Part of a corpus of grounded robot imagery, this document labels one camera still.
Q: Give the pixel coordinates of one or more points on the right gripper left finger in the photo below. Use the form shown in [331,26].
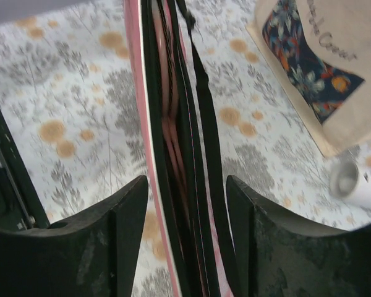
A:
[92,253]

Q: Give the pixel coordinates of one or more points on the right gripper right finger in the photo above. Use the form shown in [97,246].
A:
[280,253]

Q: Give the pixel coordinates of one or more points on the white shuttlecock tube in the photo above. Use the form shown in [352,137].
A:
[351,183]

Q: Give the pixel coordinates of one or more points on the pink racket cover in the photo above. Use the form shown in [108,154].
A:
[182,149]

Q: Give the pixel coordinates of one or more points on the floral tablecloth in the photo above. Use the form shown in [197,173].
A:
[67,95]

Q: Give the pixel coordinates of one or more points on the beige canvas tote bag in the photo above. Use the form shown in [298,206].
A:
[320,52]

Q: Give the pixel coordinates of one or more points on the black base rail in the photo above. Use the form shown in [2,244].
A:
[20,207]

